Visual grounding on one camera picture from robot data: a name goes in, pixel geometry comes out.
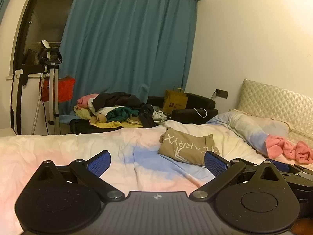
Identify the quilted headboard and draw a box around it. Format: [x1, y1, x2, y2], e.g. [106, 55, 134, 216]
[236, 79, 312, 138]

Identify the red fabric basket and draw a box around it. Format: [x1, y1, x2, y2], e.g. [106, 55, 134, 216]
[41, 76, 75, 103]

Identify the pink towel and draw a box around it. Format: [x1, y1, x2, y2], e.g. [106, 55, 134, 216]
[265, 135, 312, 165]

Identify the pile of clothes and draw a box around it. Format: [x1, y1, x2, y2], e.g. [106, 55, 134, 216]
[71, 92, 168, 133]

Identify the blue curtain right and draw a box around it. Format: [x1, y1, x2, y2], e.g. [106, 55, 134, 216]
[59, 0, 198, 115]

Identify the tan t-shirt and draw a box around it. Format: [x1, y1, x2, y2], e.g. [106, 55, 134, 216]
[158, 128, 220, 166]

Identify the wall socket plate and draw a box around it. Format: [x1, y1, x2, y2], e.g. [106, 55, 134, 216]
[215, 89, 229, 99]

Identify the dark window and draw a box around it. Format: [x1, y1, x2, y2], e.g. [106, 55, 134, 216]
[10, 0, 73, 74]

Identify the brown paper bag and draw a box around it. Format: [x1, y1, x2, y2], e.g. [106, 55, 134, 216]
[162, 88, 188, 114]

